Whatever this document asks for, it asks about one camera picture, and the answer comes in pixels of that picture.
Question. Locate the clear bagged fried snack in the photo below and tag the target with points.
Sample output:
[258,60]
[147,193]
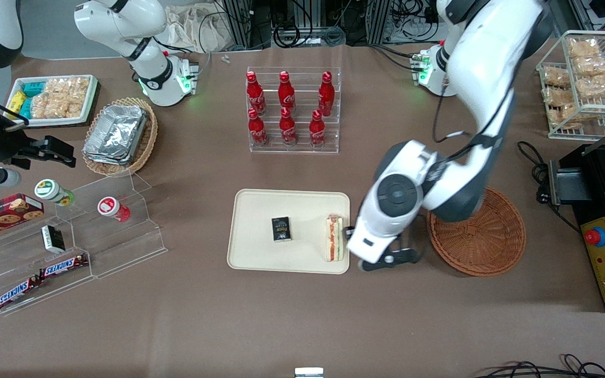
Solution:
[583,47]
[599,85]
[570,116]
[555,76]
[559,96]
[592,66]

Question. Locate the small black white box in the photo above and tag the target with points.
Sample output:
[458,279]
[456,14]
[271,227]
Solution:
[53,239]

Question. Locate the clear acrylic bottle rack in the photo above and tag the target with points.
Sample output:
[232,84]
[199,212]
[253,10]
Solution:
[302,149]

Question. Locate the yellow snack packet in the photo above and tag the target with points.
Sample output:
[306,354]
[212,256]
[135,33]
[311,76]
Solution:
[16,101]

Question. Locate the clear acrylic stepped shelf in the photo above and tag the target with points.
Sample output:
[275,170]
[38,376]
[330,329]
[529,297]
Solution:
[124,247]

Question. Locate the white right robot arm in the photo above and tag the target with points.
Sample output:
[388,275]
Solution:
[147,63]

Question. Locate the green sunflower yogurt cup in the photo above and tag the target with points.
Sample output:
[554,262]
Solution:
[48,190]

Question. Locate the red strawberry yogurt cup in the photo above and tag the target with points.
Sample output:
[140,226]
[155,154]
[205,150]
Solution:
[109,206]

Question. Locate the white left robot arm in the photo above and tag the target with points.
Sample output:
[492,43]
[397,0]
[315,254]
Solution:
[481,63]

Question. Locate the cream plastic tray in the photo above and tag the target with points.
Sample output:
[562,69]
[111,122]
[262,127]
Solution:
[260,252]

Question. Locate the clear bagged rice cracker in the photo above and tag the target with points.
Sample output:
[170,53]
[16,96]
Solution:
[58,97]
[40,106]
[79,94]

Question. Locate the red cola bottle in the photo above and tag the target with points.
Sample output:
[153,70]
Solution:
[288,128]
[317,131]
[326,94]
[286,94]
[257,131]
[255,97]

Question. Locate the oval wicker basket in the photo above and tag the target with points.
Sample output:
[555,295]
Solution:
[147,142]

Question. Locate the aluminium frame post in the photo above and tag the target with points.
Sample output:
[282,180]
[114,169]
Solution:
[378,21]
[244,21]

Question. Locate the small black card box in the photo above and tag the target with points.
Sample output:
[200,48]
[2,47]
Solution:
[281,229]

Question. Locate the teal snack packet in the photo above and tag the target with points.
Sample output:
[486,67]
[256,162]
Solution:
[33,88]
[25,108]

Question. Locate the red plaid cookie box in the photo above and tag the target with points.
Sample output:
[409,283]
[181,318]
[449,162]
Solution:
[3,215]

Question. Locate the Snickers chocolate bar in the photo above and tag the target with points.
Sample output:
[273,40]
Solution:
[17,293]
[63,266]

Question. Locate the triangle sandwich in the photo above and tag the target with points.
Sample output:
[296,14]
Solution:
[334,239]

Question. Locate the round flat wicker basket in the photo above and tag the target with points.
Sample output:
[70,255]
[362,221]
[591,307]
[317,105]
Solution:
[481,241]

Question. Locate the aluminium foil tray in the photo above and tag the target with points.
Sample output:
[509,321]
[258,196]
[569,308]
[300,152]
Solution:
[103,158]
[116,131]

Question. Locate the white rectangular snack tray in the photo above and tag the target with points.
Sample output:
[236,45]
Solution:
[55,122]

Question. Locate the cream cloth bag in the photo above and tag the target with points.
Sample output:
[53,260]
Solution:
[192,26]

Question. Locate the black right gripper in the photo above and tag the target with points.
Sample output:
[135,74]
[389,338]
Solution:
[12,148]

